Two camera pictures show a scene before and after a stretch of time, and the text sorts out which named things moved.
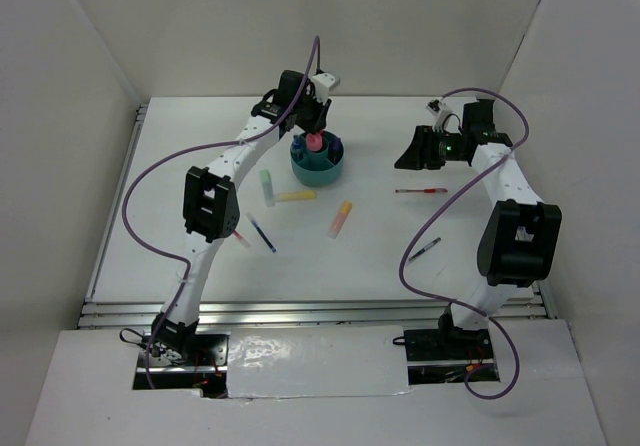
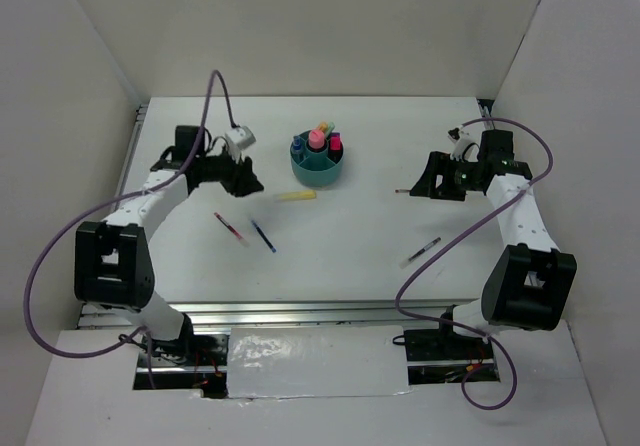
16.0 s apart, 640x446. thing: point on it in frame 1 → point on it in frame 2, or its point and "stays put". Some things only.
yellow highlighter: x=297 y=195 stays put
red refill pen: x=241 y=239 stays put
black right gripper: x=421 y=152 → x=438 y=163
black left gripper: x=319 y=122 → x=242 y=180
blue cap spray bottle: x=297 y=147 stays put
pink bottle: x=314 y=142 stays put
